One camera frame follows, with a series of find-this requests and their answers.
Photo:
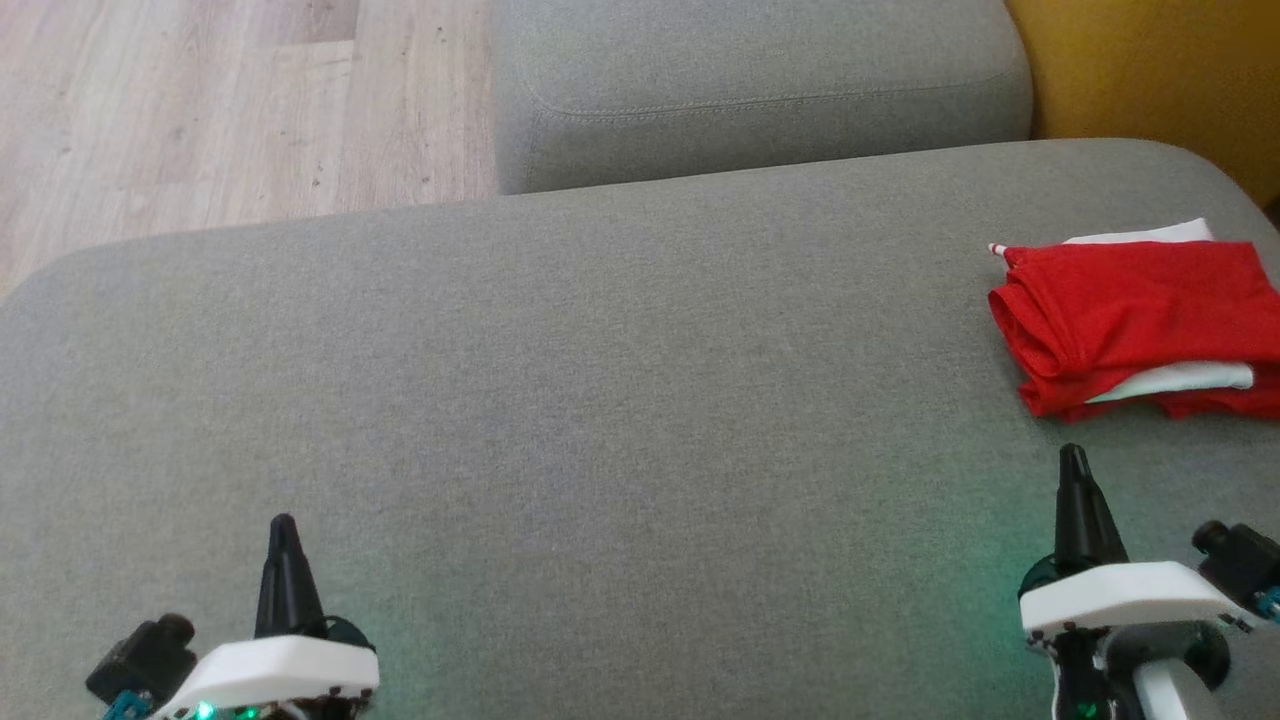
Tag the red basketball jersey number 23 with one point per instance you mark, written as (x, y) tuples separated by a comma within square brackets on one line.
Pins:
[(1130, 310)]

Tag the red shorts with white trim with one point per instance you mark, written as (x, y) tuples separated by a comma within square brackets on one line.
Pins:
[(1140, 233)]

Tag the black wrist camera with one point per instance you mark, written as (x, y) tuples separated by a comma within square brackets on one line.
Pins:
[(1240, 560), (140, 665)]

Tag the yellow cushion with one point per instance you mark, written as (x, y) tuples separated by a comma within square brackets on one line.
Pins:
[(1150, 80)]

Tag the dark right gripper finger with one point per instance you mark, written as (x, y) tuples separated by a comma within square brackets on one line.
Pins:
[(1097, 530), (1070, 530)]

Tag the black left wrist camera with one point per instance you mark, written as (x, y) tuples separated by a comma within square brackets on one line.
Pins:
[(140, 665)]

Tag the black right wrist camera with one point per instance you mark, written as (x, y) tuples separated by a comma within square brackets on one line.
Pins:
[(1240, 560)]

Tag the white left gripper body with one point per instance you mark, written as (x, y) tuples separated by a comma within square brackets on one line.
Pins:
[(280, 670)]

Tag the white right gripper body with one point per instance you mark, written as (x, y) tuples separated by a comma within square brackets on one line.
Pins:
[(1130, 595)]

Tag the grey fabric sofa seat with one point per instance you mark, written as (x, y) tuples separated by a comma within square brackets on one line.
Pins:
[(600, 400)]

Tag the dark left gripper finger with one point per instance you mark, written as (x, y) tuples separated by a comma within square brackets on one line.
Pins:
[(300, 600), (274, 600)]

